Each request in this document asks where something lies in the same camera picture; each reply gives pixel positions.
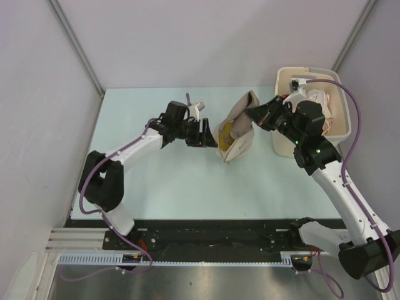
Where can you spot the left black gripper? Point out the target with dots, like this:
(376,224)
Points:
(202,139)

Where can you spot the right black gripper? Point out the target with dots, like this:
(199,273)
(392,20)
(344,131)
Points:
(260,114)

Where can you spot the beige bra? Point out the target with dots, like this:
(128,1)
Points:
(241,122)

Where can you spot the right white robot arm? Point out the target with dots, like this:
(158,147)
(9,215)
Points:
(370,244)

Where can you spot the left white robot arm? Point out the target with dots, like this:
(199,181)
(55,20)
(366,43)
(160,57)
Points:
(102,179)

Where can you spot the yellow bra in bag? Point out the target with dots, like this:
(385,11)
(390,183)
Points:
(224,138)

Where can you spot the pile of bras in basket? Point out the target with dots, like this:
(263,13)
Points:
(322,98)

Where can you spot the cream plastic basket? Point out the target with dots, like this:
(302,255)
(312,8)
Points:
(338,105)

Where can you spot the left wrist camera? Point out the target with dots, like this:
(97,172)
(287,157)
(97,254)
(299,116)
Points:
(195,109)

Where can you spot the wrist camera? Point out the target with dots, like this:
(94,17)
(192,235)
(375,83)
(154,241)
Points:
(195,109)
(298,86)

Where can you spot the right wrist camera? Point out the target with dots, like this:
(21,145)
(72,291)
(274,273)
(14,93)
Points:
(298,86)

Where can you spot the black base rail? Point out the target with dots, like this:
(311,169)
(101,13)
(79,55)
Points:
(215,242)

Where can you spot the white slotted cable duct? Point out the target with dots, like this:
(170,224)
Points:
(98,259)

